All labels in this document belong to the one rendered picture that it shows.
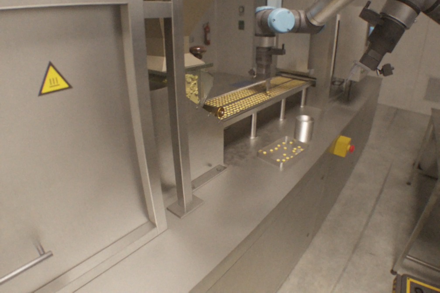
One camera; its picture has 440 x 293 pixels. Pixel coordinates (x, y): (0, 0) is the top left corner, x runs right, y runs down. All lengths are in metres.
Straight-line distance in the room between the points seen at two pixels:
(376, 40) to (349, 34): 0.77
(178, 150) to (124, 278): 0.31
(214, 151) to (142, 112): 0.40
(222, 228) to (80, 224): 0.33
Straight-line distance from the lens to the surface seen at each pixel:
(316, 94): 1.54
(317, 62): 1.51
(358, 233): 1.93
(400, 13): 0.76
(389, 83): 5.00
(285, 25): 0.98
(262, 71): 1.12
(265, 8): 1.09
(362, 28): 1.50
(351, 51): 1.52
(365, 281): 1.69
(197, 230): 0.65
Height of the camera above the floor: 1.27
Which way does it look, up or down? 24 degrees down
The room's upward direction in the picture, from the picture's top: straight up
